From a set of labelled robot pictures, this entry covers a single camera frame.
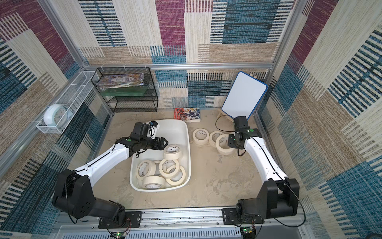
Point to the wooden easel stand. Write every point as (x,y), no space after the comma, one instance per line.
(225,116)

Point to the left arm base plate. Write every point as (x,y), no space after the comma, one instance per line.
(125,220)

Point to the white round alarm clock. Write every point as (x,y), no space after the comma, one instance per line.
(56,115)

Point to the cream masking tape roll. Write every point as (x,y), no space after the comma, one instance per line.
(213,137)
(201,136)
(145,168)
(172,151)
(179,179)
(157,172)
(153,182)
(222,146)
(169,168)

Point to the black wire shelf rack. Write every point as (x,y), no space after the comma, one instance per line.
(146,103)

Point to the green book on shelf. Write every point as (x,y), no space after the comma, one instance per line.
(124,92)

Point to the white plastic storage box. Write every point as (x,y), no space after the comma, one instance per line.
(175,132)

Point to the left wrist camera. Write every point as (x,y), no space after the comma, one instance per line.
(153,128)

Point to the white wire wall basket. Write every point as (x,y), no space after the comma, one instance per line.
(72,98)

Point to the aluminium front rail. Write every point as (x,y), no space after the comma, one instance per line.
(196,217)

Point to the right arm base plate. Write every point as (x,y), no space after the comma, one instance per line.
(231,217)

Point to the colourful book on shelf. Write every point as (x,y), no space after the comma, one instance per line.
(120,81)

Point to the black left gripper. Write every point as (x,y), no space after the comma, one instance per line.
(161,146)

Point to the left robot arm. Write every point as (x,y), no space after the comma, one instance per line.
(74,188)

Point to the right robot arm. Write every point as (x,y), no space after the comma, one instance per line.
(278,196)

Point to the colourful comic book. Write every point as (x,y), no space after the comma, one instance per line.
(187,114)

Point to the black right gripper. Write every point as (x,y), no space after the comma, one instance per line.
(232,141)

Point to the blue framed whiteboard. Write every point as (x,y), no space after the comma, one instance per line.
(244,96)

